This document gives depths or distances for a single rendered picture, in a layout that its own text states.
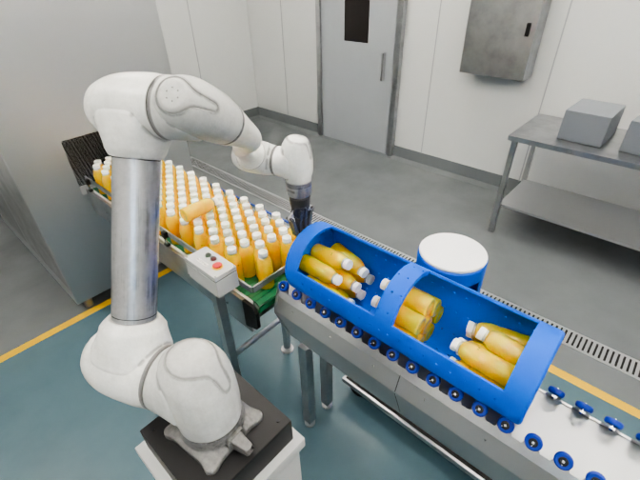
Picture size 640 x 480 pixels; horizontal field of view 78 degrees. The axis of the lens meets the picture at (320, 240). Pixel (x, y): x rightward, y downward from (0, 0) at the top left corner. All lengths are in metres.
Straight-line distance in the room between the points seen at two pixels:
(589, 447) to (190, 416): 1.07
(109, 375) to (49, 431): 1.74
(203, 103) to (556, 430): 1.27
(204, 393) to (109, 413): 1.79
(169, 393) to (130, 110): 0.58
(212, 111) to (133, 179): 0.23
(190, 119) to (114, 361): 0.56
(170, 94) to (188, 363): 0.54
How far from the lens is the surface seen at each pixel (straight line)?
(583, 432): 1.46
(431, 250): 1.73
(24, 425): 2.89
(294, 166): 1.32
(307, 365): 1.91
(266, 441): 1.09
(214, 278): 1.51
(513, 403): 1.20
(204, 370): 0.91
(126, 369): 1.03
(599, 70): 4.24
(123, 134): 0.93
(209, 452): 1.08
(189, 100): 0.81
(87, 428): 2.69
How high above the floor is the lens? 2.04
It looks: 35 degrees down
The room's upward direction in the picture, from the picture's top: 1 degrees counter-clockwise
